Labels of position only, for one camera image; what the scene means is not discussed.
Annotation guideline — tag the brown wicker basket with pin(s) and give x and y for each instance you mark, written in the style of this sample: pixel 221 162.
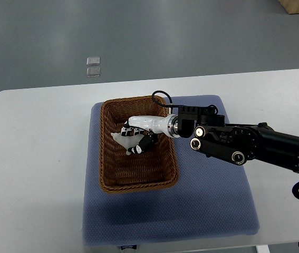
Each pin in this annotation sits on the brown wicker basket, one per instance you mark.
pixel 122 173

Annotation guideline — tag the upper metal floor plate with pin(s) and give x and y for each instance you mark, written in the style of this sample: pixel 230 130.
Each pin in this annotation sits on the upper metal floor plate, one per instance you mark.
pixel 93 60

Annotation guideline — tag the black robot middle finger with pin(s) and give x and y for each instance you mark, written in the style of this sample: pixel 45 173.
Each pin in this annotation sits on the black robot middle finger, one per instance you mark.
pixel 131 132

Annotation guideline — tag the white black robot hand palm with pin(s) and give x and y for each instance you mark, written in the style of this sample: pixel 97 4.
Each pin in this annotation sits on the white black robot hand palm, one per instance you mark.
pixel 156 124

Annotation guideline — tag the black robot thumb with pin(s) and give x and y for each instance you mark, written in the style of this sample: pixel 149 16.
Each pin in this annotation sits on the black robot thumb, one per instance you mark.
pixel 146 143

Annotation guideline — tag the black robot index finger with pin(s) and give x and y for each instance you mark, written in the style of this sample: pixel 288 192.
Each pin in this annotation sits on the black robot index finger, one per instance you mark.
pixel 139 131

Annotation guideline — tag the blue fabric mat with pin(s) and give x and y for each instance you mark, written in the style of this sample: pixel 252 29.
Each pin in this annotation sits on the blue fabric mat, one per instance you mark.
pixel 212 198

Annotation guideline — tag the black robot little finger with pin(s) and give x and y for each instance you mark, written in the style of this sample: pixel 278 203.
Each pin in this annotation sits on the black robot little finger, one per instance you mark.
pixel 125 127

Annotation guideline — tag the white bear figurine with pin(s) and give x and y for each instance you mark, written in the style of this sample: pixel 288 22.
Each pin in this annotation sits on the white bear figurine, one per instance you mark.
pixel 127 141

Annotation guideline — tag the lower metal floor plate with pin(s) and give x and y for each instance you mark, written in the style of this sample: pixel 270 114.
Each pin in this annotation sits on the lower metal floor plate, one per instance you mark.
pixel 93 71

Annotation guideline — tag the metal floor plate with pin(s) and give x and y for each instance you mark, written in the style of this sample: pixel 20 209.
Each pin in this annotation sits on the metal floor plate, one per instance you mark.
pixel 93 60
pixel 93 71

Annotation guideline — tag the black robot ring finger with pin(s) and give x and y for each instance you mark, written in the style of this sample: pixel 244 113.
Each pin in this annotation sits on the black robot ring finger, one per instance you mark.
pixel 125 132

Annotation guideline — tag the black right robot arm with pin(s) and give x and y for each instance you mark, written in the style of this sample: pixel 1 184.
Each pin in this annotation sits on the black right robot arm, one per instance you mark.
pixel 210 135

